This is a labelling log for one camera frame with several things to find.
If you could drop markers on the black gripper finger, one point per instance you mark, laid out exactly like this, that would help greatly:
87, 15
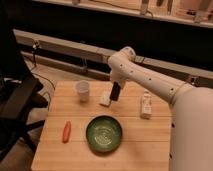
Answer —
115, 91

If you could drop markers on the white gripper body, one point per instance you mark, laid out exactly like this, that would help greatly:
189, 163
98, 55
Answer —
118, 78

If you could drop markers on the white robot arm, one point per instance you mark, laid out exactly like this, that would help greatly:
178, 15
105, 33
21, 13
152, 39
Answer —
191, 139

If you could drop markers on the green bowl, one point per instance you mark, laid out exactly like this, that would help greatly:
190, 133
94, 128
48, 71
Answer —
104, 134

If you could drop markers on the orange carrot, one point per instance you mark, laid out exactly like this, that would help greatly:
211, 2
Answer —
66, 132

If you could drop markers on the black office chair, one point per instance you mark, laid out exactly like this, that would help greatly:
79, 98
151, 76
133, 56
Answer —
19, 92

